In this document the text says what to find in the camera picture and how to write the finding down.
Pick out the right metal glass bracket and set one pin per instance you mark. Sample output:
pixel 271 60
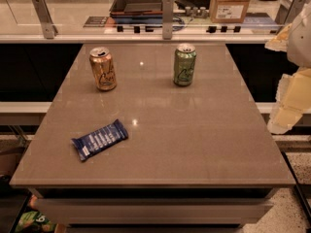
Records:
pixel 288 11

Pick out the middle metal glass bracket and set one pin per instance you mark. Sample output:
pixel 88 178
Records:
pixel 167 19

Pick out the cardboard box with label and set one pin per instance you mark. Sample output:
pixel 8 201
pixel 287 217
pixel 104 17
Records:
pixel 228 11

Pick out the grey table drawer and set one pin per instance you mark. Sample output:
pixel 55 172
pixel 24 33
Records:
pixel 153 211

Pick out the orange soda can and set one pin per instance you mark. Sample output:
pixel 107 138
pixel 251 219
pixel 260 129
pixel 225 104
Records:
pixel 102 66

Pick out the blue snack bar wrapper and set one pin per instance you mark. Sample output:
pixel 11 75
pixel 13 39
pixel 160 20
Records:
pixel 99 140

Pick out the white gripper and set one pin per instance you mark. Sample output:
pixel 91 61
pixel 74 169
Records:
pixel 300 41

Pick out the green snack bag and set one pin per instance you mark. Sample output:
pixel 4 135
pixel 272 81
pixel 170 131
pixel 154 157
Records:
pixel 34 222

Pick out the metal glass bracket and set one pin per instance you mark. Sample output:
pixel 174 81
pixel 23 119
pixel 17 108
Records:
pixel 167 19
pixel 288 11
pixel 48 27

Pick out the left metal glass bracket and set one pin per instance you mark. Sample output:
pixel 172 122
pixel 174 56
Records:
pixel 48 27

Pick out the green soda can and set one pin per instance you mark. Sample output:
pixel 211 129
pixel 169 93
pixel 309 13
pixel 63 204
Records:
pixel 184 62

